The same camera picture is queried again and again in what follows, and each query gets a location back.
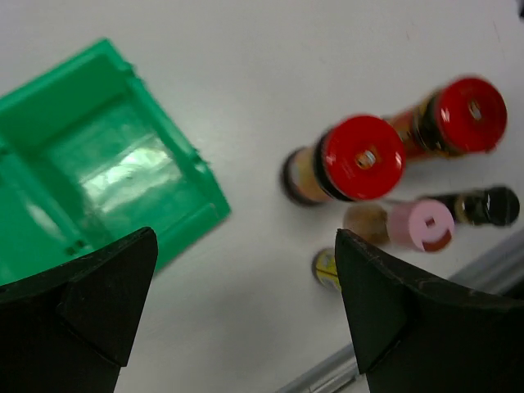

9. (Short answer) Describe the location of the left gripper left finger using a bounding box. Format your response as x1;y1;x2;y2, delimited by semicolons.
1;228;158;392

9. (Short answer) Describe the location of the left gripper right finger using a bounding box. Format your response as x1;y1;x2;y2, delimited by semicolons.
334;228;524;393

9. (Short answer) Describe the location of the small yellow-label white-cap bottle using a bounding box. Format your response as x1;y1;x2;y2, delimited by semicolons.
312;247;341;292

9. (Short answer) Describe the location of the pink-cap spice shaker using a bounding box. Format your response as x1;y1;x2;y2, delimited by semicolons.
342;199;455;253

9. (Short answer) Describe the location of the black-cap pepper grinder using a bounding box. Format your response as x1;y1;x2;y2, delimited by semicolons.
422;186;520;228

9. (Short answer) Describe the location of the green three-compartment plastic tray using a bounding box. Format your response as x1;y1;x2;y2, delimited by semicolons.
1;38;231;284

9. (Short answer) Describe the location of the left red-lid sauce jar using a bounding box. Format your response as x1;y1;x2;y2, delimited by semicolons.
280;115;407;206

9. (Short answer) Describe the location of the red-lid sauce jar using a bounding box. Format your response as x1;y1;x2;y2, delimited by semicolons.
280;115;407;206
385;75;508;160

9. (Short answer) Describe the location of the right red-lid sauce jar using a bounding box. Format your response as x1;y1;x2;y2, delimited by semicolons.
385;75;508;160

